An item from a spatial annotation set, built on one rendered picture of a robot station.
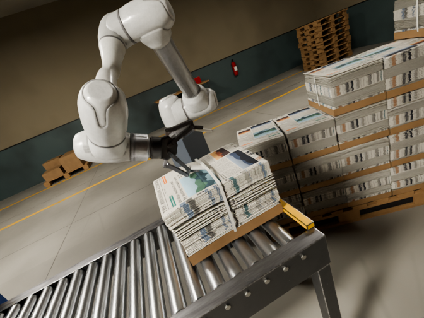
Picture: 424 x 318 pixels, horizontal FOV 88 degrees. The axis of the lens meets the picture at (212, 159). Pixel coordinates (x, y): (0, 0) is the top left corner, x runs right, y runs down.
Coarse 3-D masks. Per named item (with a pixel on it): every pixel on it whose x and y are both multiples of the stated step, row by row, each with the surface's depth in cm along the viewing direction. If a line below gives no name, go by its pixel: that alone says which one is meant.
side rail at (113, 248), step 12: (144, 228) 104; (168, 228) 104; (120, 240) 103; (156, 240) 104; (108, 252) 98; (84, 264) 96; (60, 276) 95; (72, 276) 95; (36, 288) 94; (12, 300) 92; (24, 300) 91; (0, 312) 89
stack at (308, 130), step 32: (416, 96) 123; (256, 128) 161; (288, 128) 140; (320, 128) 132; (352, 128) 132; (384, 128) 131; (416, 128) 130; (320, 160) 140; (352, 160) 139; (384, 160) 139; (416, 160) 139; (320, 192) 150; (352, 192) 149; (384, 192) 149; (416, 192) 149; (288, 224) 165
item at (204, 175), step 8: (200, 160) 92; (200, 176) 78; (208, 176) 75; (216, 176) 73; (208, 184) 70; (216, 184) 69; (224, 184) 69; (216, 192) 68; (224, 192) 69; (216, 200) 69; (232, 200) 71; (224, 208) 71; (232, 208) 72; (224, 216) 72; (232, 216) 73; (224, 224) 73; (240, 224) 75
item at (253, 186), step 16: (208, 160) 88; (224, 160) 82; (240, 160) 77; (256, 160) 74; (224, 176) 72; (240, 176) 69; (256, 176) 72; (272, 176) 74; (240, 192) 72; (256, 192) 73; (272, 192) 76; (240, 208) 74; (256, 208) 76
